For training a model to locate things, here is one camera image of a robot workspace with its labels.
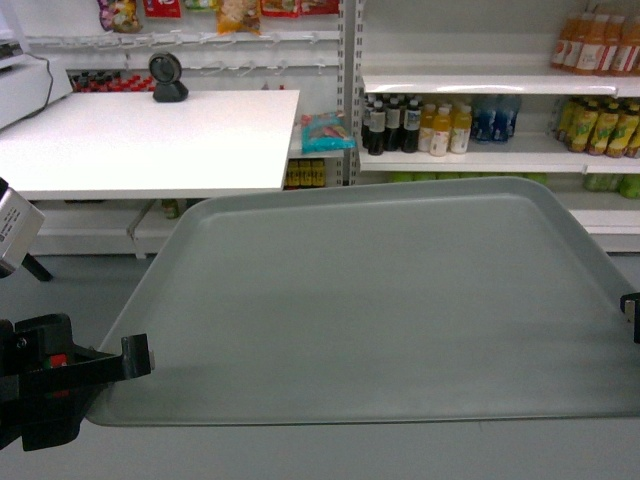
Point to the grey rectangular serving tray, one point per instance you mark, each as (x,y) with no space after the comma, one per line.
(475,299)

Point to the blue label water bottle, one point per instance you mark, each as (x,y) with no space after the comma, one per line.
(484,115)

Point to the red dahongpao seasoning bag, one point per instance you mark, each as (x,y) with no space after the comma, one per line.
(162,9)

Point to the yellow green tea bottle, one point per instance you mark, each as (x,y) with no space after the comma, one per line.
(605,131)

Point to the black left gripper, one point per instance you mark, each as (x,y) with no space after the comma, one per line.
(48,382)

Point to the white slotted shelf upright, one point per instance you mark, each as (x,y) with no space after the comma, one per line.
(350,84)

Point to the teal snack package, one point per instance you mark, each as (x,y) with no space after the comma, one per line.
(324,132)

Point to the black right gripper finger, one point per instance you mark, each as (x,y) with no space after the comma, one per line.
(630,306)

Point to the orange juice bottle red label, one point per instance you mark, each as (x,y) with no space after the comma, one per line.
(592,46)

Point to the white cash register scale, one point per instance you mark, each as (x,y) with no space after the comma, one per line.
(13,52)

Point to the orange juice bottle far right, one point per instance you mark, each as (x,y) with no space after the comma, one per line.
(627,52)

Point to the red pepper bag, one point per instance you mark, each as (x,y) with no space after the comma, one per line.
(319,7)

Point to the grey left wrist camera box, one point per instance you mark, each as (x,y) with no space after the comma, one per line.
(20,224)

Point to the red dried goods bag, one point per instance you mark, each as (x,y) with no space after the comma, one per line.
(280,8)

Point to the black round barcode scanner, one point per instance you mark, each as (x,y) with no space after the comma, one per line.
(166,70)

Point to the orange C100 juice bottle front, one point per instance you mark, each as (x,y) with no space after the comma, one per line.
(569,35)

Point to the purple hotpot seasoning bag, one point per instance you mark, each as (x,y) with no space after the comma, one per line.
(119,16)

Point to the white checkout counter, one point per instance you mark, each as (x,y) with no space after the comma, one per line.
(94,146)

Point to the white cash drawer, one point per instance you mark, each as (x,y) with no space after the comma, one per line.
(31,86)

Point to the yellow dried fungus bag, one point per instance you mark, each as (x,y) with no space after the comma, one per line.
(234,16)

